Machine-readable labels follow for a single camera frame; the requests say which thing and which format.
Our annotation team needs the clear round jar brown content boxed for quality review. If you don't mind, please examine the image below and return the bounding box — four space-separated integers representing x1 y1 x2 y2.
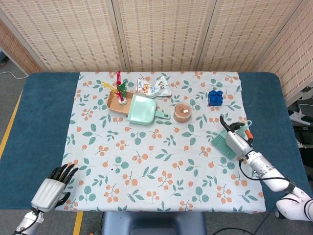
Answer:
173 102 192 123

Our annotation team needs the mint green dustpan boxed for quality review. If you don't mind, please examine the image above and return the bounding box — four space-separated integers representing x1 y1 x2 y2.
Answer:
126 94 171 127

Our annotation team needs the brown rectangular tray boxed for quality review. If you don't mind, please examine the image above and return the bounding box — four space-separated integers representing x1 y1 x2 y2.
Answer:
106 90 135 116

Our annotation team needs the blue building block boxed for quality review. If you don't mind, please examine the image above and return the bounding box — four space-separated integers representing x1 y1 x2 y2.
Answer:
207 90 224 107

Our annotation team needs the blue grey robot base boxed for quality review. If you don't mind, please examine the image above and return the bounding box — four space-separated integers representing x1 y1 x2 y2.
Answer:
101 211 207 235

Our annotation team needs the black equipment beside table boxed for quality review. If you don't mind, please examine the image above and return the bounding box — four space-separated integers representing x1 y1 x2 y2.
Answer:
297 126 313 169

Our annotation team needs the white floor cable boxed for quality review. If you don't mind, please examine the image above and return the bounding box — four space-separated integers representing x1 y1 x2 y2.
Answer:
0 70 29 80

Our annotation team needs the crumpled snack wrapper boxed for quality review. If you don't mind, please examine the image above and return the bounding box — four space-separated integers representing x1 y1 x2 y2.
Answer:
135 75 173 99

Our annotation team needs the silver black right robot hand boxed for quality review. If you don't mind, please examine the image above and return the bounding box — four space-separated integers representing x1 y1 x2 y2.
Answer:
219 115 254 160

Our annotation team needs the white power strip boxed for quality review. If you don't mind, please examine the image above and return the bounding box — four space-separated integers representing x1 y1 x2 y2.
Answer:
288 109 313 126

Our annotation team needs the bamboo folding screen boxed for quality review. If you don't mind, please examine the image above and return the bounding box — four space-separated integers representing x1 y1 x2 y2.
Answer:
0 0 313 106

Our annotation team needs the colourful feather shuttlecock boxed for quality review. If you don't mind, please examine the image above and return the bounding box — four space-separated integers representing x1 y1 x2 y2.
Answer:
101 70 128 105

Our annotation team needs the blue felt table cover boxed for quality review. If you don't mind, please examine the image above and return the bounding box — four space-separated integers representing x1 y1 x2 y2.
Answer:
0 71 313 212

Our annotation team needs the floral print tablecloth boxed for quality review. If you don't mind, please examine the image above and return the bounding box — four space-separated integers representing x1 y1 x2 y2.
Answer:
53 70 267 212

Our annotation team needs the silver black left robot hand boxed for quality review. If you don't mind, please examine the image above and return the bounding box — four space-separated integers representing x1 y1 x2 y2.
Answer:
31 164 79 213

